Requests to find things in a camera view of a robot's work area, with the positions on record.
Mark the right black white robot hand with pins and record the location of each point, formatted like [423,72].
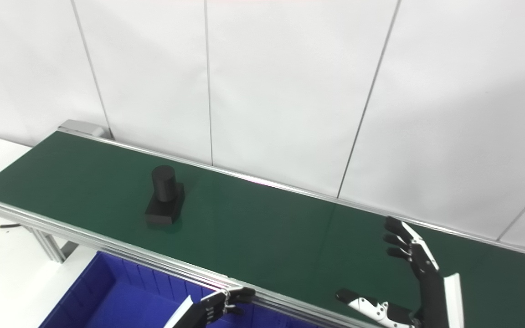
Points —
[431,296]

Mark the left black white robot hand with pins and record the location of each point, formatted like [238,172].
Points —
[208,310]

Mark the black cylinder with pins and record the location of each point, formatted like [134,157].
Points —
[164,200]

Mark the blue plastic bin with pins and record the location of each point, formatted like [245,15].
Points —
[121,300]

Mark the green conveyor belt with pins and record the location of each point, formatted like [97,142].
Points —
[107,246]
[267,237]

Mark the aluminium conveyor leg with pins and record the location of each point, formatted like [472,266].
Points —
[50,246]

